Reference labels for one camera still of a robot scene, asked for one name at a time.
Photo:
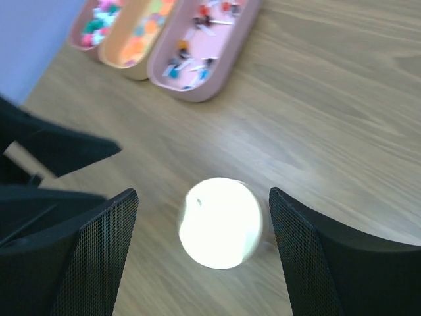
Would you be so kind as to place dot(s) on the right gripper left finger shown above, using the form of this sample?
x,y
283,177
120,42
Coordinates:
x,y
63,252

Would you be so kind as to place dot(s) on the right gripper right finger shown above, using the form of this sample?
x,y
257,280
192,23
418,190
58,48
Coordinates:
x,y
333,269

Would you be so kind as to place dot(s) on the white round lid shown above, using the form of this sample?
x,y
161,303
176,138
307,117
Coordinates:
x,y
219,223

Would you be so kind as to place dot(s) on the orange tray of star candies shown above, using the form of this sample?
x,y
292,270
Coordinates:
x,y
132,36

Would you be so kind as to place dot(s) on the pink tray of lollipops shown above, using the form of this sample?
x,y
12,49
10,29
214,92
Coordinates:
x,y
198,47

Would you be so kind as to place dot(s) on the clear plastic cup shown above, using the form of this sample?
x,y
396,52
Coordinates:
x,y
267,232

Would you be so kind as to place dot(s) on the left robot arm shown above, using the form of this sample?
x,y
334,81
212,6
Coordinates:
x,y
49,164

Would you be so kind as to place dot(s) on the pink tray of wrapped candies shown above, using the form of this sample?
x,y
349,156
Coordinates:
x,y
92,26

